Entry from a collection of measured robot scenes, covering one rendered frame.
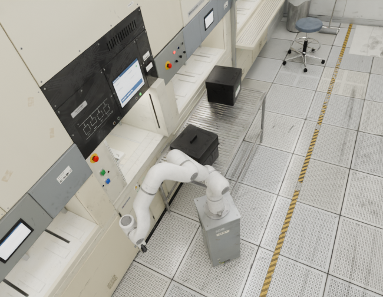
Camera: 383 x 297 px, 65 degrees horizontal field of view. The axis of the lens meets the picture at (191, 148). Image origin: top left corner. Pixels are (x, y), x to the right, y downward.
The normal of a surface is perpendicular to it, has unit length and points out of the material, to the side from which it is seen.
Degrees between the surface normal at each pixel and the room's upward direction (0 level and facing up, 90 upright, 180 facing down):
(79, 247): 0
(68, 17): 89
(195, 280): 0
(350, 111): 0
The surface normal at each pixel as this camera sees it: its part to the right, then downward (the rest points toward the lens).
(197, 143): -0.13, -0.66
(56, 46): 0.89, 0.29
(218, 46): -0.45, 0.71
